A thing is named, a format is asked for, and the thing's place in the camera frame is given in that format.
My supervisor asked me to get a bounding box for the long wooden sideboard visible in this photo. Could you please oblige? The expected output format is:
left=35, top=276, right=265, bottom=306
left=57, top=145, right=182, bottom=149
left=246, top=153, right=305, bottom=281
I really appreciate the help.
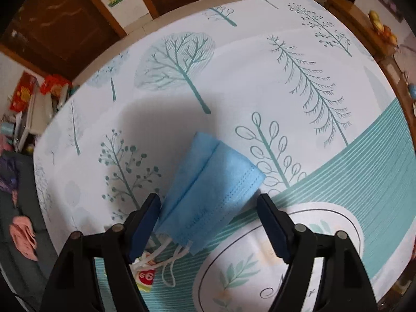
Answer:
left=379, top=55, right=416, bottom=131

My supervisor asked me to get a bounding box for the small red white wrapper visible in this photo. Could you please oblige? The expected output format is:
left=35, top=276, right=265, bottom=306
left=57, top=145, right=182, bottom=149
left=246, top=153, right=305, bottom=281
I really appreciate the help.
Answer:
left=130, top=260, right=160, bottom=293

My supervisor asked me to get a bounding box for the small red basket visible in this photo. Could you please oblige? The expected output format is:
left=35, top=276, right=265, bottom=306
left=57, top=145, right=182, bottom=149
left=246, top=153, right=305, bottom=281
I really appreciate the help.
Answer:
left=40, top=75, right=70, bottom=96

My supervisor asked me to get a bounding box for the blue face mask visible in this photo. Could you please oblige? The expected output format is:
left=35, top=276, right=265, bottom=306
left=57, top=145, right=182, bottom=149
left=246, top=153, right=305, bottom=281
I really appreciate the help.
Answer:
left=132, top=132, right=267, bottom=288

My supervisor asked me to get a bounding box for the pink cloth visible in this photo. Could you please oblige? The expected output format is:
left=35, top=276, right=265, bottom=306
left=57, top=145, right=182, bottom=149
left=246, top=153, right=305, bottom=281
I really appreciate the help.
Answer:
left=9, top=216, right=39, bottom=261

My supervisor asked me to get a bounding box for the basket of fruit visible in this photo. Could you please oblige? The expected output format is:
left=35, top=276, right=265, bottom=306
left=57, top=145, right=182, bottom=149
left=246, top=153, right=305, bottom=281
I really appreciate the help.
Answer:
left=368, top=10, right=399, bottom=48

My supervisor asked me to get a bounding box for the wooden cabinet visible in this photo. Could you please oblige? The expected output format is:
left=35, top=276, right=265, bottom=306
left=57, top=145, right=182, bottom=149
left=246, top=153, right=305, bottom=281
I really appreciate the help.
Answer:
left=325, top=0, right=400, bottom=62

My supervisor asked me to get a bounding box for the red cardboard box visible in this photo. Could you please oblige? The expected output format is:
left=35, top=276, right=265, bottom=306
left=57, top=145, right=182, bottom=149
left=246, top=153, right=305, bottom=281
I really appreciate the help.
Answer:
left=10, top=71, right=38, bottom=113

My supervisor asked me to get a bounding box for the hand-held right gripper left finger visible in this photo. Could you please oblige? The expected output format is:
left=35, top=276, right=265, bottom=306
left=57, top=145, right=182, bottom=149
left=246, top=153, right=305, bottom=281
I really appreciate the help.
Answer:
left=39, top=193, right=162, bottom=312

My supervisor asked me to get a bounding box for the dark sofa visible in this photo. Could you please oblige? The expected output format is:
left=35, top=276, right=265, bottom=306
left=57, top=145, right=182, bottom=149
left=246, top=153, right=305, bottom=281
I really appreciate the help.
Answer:
left=0, top=151, right=62, bottom=306

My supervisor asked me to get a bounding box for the white desk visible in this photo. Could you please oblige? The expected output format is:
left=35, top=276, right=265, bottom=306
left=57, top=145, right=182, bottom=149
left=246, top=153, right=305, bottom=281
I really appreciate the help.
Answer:
left=15, top=86, right=70, bottom=152

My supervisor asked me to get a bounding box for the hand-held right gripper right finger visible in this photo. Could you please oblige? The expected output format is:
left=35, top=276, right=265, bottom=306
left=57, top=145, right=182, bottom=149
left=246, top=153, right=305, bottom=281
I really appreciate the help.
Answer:
left=256, top=193, right=379, bottom=312

